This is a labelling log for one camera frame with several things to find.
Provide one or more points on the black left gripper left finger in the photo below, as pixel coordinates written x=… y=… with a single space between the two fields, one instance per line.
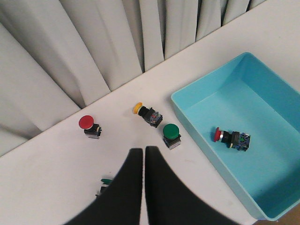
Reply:
x=120 y=202

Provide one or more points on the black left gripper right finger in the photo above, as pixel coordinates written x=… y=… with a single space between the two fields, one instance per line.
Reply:
x=169 y=201

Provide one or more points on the red push button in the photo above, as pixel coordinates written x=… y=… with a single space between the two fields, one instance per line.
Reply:
x=237 y=140
x=91 y=129

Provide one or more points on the light blue plastic box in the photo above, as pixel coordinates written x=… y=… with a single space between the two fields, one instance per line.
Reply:
x=246 y=96

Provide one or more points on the lying green push button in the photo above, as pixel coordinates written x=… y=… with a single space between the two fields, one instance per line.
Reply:
x=105 y=182

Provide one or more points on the upright green push button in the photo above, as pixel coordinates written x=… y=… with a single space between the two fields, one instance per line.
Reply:
x=171 y=136

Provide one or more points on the upright red push button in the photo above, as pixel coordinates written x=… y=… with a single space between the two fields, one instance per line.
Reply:
x=91 y=129

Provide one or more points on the lying yellow push button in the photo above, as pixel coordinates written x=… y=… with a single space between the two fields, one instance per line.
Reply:
x=152 y=117

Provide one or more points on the grey pleated curtain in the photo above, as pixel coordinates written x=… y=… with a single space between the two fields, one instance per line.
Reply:
x=59 y=56

